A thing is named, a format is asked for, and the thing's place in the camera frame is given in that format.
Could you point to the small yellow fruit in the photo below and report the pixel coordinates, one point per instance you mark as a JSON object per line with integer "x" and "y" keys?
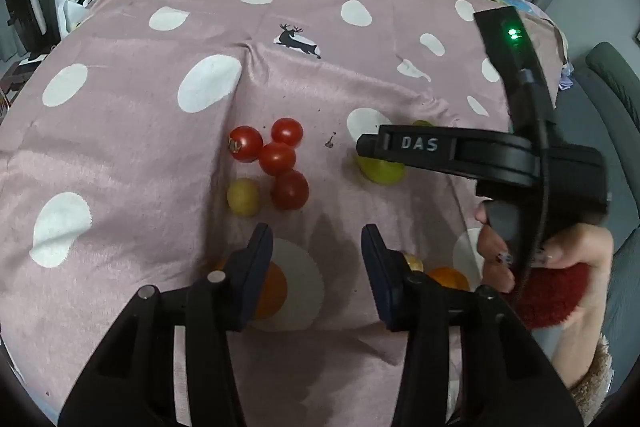
{"x": 243, "y": 196}
{"x": 414, "y": 263}

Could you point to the pink polka dot blanket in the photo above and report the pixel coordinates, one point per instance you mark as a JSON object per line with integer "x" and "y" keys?
{"x": 150, "y": 157}

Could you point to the person's right forearm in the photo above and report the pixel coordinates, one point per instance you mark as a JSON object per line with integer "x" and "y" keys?
{"x": 590, "y": 317}

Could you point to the red tomato with stem mark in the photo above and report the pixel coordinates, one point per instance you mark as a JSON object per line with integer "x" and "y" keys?
{"x": 245, "y": 143}

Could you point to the grey sofa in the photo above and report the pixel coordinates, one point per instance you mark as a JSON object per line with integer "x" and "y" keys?
{"x": 615, "y": 117}

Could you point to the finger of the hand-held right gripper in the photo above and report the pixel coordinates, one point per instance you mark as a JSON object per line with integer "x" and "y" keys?
{"x": 395, "y": 147}

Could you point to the person's right hand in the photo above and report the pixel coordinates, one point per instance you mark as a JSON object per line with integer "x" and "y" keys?
{"x": 492, "y": 274}

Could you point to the white bag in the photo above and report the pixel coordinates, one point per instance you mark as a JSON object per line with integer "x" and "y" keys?
{"x": 70, "y": 12}

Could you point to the large green fruit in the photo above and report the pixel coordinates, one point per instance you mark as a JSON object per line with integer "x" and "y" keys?
{"x": 382, "y": 172}

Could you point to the small green fruit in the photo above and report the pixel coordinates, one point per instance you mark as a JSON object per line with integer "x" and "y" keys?
{"x": 424, "y": 123}

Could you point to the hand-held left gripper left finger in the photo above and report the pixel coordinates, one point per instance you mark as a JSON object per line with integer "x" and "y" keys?
{"x": 255, "y": 277}

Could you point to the orange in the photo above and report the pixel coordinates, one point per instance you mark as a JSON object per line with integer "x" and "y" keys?
{"x": 447, "y": 278}
{"x": 275, "y": 292}

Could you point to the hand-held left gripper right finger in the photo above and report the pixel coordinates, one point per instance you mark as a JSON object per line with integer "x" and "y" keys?
{"x": 382, "y": 277}

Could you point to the pastel cloth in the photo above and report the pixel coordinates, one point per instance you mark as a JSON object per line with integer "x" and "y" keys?
{"x": 530, "y": 7}

